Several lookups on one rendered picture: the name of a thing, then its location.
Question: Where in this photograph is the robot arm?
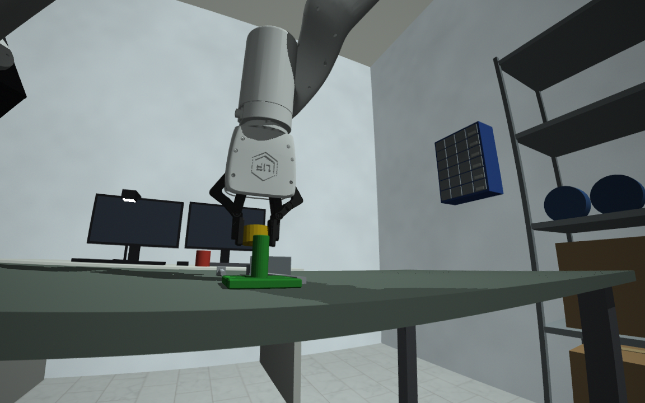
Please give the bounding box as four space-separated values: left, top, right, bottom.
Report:
0 0 379 134

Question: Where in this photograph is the green peg on flat base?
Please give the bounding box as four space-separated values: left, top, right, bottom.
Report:
222 235 302 289

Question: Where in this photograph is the white flat bar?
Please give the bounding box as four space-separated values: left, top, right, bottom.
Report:
268 273 306 284

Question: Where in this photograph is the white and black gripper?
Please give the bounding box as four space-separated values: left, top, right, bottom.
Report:
209 122 303 247

